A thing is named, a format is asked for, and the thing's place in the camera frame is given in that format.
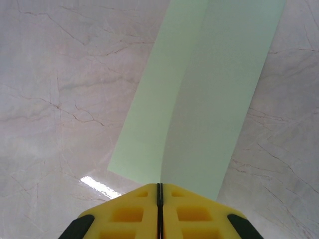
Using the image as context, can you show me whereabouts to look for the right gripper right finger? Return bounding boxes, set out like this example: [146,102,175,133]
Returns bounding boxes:
[159,183,264,239]

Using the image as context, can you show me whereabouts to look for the light green paper sheet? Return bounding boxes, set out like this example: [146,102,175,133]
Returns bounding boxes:
[107,0,286,202]

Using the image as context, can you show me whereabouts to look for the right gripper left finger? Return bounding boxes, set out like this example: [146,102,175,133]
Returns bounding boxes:
[58,183,160,239]

